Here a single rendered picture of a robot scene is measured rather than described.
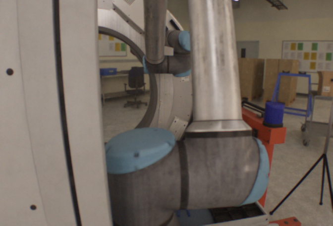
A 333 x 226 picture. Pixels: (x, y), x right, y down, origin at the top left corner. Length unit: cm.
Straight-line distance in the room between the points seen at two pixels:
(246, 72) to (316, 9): 392
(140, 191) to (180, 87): 103
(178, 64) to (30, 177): 85
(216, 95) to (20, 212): 38
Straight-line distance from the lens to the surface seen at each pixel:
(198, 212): 112
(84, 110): 25
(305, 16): 979
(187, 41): 101
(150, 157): 39
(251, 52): 1009
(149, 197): 43
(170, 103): 138
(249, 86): 744
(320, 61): 953
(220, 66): 47
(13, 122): 27
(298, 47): 965
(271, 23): 1002
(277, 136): 143
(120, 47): 784
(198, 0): 54
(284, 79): 711
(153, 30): 84
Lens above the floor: 137
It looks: 11 degrees down
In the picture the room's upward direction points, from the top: straight up
